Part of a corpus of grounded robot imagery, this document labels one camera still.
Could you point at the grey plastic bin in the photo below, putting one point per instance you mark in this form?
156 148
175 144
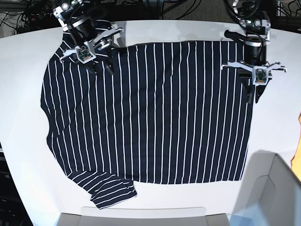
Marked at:
143 217
270 193

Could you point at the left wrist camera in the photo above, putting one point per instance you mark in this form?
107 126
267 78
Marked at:
260 75

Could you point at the orange object at edge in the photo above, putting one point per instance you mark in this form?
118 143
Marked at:
296 160

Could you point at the grey plastic bin front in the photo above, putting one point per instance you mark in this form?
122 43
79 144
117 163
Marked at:
143 217

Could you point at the grey plastic bin right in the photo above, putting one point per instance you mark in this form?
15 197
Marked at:
270 193

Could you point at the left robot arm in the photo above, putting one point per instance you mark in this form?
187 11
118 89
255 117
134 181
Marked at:
255 24

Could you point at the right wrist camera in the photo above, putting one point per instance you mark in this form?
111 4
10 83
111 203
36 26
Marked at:
84 54

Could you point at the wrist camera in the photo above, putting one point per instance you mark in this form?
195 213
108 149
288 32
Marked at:
84 54
260 75

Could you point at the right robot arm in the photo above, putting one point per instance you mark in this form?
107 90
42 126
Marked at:
76 18

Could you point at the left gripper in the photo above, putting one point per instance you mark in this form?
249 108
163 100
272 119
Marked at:
253 56

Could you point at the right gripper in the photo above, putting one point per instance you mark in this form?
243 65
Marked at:
84 33

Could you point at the navy white striped T-shirt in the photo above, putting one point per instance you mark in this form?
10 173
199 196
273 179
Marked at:
169 115

